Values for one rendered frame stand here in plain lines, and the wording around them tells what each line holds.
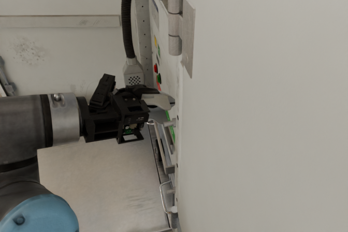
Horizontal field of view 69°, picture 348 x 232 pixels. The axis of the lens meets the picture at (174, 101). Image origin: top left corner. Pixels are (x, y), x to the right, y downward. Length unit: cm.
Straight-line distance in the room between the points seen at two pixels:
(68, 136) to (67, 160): 56
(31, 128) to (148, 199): 51
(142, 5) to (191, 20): 77
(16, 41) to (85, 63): 26
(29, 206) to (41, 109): 17
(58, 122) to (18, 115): 5
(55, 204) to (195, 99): 21
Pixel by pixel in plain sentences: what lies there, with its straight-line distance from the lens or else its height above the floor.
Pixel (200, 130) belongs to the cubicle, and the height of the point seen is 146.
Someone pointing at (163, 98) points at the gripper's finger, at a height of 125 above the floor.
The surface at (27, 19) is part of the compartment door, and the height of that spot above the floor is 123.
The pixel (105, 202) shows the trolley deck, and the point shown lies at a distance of 87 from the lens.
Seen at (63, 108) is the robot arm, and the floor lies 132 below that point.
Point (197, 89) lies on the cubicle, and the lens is 16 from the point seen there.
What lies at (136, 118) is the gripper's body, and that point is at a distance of 46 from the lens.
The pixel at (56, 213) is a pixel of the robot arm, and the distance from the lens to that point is 32.
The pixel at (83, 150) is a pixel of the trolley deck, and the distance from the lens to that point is 101.
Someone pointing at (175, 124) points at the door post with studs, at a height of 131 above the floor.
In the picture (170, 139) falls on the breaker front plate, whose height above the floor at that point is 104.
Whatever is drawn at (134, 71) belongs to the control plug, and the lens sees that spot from 90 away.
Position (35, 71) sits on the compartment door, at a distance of 123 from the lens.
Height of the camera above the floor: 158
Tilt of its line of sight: 40 degrees down
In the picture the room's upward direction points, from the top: straight up
